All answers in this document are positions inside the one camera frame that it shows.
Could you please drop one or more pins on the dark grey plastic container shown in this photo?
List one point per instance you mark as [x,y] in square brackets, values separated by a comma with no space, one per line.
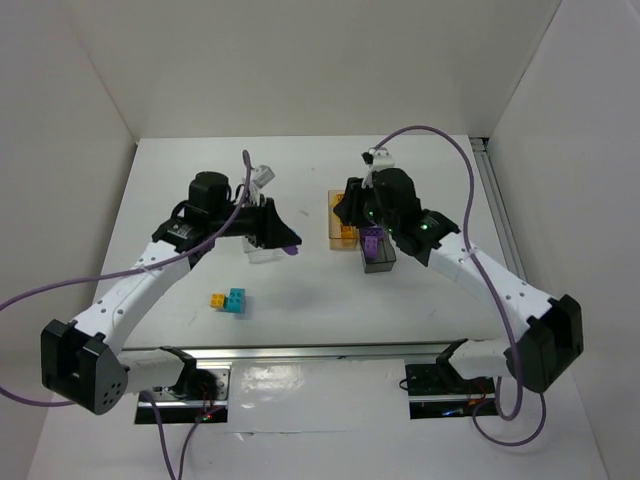
[385,259]

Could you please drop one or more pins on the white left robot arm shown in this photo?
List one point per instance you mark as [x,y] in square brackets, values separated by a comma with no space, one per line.
[83,359]

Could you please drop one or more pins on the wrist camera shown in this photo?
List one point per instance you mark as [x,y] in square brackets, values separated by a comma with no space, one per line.
[262,176]
[378,159]

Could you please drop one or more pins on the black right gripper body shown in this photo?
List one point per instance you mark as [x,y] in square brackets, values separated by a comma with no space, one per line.
[355,203]

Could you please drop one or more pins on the teal lego brick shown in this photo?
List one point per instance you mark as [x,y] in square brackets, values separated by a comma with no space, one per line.
[235,302]

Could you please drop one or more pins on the amber plastic container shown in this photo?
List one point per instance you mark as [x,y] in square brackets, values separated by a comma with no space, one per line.
[336,241]

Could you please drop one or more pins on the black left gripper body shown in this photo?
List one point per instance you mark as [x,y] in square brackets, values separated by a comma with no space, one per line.
[267,222]

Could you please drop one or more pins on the yellow square lego brick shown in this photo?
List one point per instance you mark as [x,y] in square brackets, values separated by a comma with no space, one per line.
[218,301]

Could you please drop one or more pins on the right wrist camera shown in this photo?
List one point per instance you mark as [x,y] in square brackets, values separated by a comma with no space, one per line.
[378,159]

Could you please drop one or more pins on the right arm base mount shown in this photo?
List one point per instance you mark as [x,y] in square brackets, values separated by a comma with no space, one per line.
[432,394]

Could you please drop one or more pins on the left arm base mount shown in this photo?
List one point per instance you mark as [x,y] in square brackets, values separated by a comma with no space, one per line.
[207,401]

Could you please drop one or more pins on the clear plastic container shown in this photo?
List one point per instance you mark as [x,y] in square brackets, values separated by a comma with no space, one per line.
[256,255]

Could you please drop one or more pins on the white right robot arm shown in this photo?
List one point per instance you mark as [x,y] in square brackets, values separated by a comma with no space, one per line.
[544,335]

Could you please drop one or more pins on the purple lego in grey bin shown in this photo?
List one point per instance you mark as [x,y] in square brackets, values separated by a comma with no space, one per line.
[370,238]

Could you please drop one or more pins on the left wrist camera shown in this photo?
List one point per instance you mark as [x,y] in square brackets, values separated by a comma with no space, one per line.
[262,176]

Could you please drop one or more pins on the aluminium front rail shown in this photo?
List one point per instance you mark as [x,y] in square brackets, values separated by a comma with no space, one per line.
[402,350]

